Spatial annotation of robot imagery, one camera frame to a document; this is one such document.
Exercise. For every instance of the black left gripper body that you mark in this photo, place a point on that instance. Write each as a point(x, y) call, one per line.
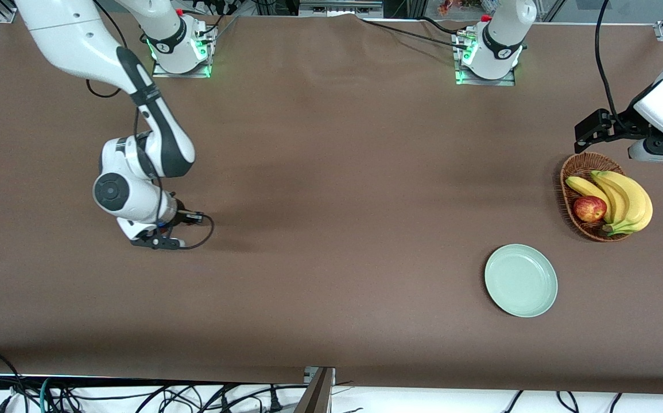
point(623, 124)

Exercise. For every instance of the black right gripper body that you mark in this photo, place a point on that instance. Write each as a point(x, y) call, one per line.
point(178, 218)

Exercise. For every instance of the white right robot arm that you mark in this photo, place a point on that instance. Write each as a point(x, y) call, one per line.
point(78, 40)

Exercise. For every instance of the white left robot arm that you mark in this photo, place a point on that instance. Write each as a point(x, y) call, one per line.
point(503, 34)

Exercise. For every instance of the pale green round plate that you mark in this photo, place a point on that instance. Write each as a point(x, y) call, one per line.
point(529, 292)

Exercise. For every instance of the brown wicker basket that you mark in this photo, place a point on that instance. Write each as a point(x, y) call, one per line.
point(581, 163)

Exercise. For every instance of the small yellow banana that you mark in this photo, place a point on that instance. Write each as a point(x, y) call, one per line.
point(584, 186)

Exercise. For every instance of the red apple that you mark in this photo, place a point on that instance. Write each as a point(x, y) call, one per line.
point(589, 209)

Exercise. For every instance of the large yellow banana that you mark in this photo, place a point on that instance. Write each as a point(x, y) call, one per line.
point(641, 206)

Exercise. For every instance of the brown table cover sheet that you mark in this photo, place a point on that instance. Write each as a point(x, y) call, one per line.
point(331, 172)

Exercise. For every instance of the colourful background items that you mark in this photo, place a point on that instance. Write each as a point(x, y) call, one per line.
point(457, 7)

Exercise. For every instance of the grey metal box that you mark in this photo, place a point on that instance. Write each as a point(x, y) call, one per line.
point(340, 7)

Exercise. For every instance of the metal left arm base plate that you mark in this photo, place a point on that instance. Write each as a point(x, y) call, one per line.
point(506, 80)

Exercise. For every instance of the aluminium profile post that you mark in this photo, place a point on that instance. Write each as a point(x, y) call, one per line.
point(317, 396)

